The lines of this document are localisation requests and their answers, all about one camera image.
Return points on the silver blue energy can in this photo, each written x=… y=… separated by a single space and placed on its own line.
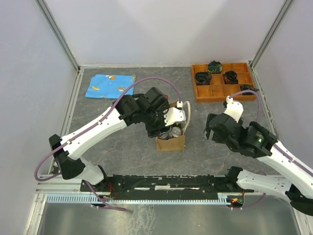
x=165 y=136

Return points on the wooden compartment tray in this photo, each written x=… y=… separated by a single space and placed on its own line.
x=214 y=82

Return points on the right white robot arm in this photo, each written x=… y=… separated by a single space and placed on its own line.
x=296 y=182

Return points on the watermelon canvas tote bag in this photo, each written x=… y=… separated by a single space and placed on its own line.
x=176 y=144

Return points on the aluminium frame post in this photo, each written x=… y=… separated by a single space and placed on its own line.
x=271 y=32
x=42 y=5

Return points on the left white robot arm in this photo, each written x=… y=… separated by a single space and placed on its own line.
x=68 y=150

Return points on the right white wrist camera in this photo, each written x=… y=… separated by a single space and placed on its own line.
x=234 y=108

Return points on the green blue rolled tie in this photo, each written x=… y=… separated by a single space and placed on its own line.
x=214 y=67

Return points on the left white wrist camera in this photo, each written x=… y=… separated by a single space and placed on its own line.
x=174 y=115

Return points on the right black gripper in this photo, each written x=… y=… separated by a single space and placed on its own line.
x=207 y=128

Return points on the left aluminium frame post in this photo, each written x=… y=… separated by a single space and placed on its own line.
x=42 y=5

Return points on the green floral rolled tie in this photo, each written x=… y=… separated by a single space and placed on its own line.
x=248 y=87

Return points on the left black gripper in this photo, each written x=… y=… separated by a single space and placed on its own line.
x=153 y=131

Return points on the right aluminium frame post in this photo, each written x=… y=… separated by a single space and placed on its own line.
x=271 y=32

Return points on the blue patterned cloth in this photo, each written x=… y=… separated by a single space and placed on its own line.
x=108 y=86

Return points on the red cola can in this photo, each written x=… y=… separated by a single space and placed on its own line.
x=176 y=132

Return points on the orange floral rolled tie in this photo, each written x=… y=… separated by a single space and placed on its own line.
x=230 y=77

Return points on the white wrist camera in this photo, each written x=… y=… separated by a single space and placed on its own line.
x=234 y=108
x=174 y=115

